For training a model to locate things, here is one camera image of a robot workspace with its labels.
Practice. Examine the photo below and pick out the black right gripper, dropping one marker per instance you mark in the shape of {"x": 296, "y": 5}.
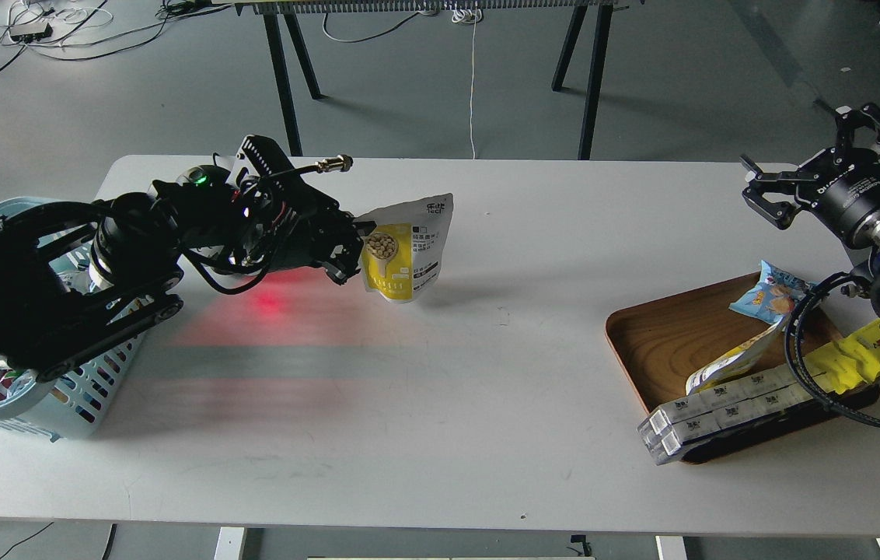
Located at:
{"x": 860, "y": 194}

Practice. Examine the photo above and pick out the yellow cartoon snack bag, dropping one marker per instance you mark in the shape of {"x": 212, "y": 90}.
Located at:
{"x": 852, "y": 362}

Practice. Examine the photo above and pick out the blue snack packet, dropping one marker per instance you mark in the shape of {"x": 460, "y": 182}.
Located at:
{"x": 774, "y": 295}

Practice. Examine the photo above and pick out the yellow white snack pouch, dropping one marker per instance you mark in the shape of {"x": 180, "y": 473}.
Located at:
{"x": 402, "y": 253}

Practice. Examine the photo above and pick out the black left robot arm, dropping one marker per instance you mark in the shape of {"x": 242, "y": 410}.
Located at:
{"x": 138, "y": 240}

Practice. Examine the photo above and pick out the long clear box pack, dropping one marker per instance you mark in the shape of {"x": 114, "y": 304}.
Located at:
{"x": 727, "y": 418}

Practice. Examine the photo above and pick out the black barcode scanner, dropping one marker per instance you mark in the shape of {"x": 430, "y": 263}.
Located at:
{"x": 206, "y": 177}

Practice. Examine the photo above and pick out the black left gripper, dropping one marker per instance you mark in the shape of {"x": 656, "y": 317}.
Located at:
{"x": 289, "y": 223}

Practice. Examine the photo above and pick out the gold cable connector plug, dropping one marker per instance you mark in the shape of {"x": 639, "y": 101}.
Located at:
{"x": 334, "y": 164}

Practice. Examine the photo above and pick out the wooden brown tray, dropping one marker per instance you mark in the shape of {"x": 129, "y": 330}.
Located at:
{"x": 660, "y": 343}

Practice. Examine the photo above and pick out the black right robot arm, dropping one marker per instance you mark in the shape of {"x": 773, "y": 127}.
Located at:
{"x": 771, "y": 196}

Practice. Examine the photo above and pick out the yellow white pouch in tray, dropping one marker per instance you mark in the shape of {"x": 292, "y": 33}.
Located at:
{"x": 735, "y": 362}

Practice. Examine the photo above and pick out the light blue plastic basket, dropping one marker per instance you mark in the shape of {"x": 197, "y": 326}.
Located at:
{"x": 75, "y": 402}

